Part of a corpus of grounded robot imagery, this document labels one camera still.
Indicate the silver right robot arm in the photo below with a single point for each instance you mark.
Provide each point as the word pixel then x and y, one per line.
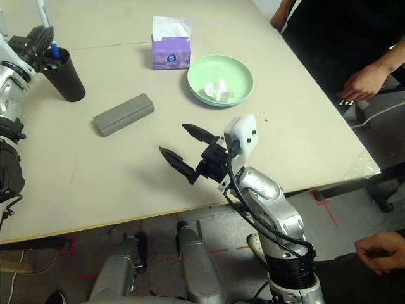
pixel 275 215

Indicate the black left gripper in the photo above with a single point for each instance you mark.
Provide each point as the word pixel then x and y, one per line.
pixel 25 47

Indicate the purple tissue box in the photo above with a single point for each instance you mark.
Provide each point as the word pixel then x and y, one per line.
pixel 172 57

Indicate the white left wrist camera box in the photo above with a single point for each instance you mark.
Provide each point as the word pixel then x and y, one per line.
pixel 31 72

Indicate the black shoe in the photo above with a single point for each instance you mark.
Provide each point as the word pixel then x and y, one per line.
pixel 54 298

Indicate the grey robot left leg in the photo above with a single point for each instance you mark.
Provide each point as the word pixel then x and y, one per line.
pixel 117 272

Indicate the clear plastic film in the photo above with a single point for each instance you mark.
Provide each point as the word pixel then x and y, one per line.
pixel 364 164

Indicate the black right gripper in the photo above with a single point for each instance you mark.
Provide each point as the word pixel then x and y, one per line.
pixel 213 163

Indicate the black table leg bar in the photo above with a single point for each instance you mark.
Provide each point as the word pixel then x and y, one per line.
pixel 364 183
pixel 31 244

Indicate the brown wooden piece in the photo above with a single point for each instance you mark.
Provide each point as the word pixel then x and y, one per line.
pixel 17 267

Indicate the grey robot torso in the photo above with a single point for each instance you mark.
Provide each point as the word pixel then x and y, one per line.
pixel 133 301

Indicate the grey robot leg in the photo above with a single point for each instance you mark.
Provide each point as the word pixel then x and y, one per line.
pixel 117 272
pixel 199 272

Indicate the light green plate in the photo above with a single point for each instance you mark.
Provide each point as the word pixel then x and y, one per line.
pixel 221 68

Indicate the trousered bystander bare hand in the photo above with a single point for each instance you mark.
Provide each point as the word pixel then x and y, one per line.
pixel 383 250

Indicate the bystander left forearm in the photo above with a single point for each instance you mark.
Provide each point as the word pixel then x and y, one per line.
pixel 394 58

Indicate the grey glasses case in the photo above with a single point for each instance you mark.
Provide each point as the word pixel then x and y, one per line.
pixel 123 117

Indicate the bystander right forearm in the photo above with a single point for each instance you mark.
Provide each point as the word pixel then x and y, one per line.
pixel 280 14

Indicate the bystander left hand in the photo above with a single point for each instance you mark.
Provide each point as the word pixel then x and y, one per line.
pixel 364 85

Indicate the black plastic cup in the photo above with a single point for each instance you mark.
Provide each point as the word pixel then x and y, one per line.
pixel 68 80

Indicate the black chair base with caster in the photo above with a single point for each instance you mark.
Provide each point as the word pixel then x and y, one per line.
pixel 381 196

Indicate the white clog shoe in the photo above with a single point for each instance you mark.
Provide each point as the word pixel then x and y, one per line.
pixel 254 247

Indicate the grey robot right leg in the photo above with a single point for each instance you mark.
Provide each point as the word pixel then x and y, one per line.
pixel 199 272

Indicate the bystander black clothed torso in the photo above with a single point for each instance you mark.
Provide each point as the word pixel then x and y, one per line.
pixel 335 41

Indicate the white tissue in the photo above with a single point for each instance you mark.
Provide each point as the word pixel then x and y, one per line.
pixel 218 90

